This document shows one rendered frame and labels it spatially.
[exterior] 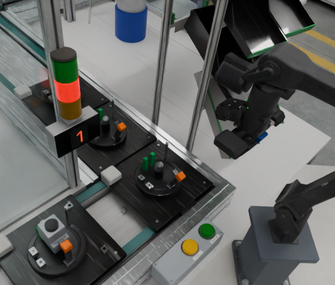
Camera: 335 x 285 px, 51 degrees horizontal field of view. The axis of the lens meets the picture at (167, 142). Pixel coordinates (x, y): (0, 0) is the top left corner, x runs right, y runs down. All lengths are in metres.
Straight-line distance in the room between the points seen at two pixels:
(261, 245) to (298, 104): 2.36
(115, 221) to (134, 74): 0.78
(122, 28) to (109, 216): 1.03
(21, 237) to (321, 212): 0.92
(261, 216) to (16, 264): 0.61
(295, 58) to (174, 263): 0.57
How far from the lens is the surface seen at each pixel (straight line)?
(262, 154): 1.38
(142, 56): 1.74
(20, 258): 0.97
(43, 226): 0.86
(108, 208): 1.07
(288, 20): 1.10
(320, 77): 0.65
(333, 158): 2.84
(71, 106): 0.79
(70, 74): 0.74
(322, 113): 3.19
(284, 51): 0.67
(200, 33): 1.03
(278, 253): 0.91
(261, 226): 0.94
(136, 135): 1.18
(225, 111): 0.74
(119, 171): 1.05
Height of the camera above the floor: 1.82
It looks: 46 degrees down
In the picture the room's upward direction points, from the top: 9 degrees clockwise
